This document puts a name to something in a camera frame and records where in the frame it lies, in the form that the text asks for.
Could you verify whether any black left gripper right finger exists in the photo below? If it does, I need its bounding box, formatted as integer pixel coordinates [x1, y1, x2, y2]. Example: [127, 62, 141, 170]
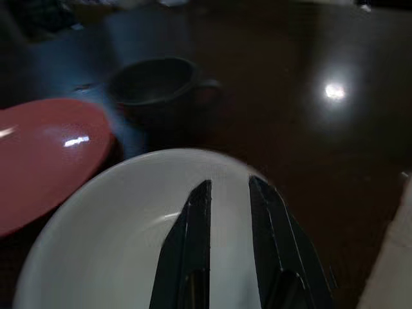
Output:
[248, 175, 336, 309]

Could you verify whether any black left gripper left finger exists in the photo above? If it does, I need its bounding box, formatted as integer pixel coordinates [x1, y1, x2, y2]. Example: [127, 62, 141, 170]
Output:
[149, 179, 212, 309]

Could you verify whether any white round plate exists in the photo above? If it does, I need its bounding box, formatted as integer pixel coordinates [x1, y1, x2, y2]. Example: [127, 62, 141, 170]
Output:
[12, 147, 278, 309]

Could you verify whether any white flat object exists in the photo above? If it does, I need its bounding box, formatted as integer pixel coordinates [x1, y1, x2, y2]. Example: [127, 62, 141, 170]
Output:
[362, 170, 412, 309]

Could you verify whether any red round plate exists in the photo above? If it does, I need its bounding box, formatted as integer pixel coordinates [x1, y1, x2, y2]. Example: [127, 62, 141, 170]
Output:
[0, 97, 117, 238]

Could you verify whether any dark cup with handle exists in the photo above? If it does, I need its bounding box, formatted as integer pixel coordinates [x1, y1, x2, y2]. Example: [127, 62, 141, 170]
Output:
[107, 55, 223, 127]

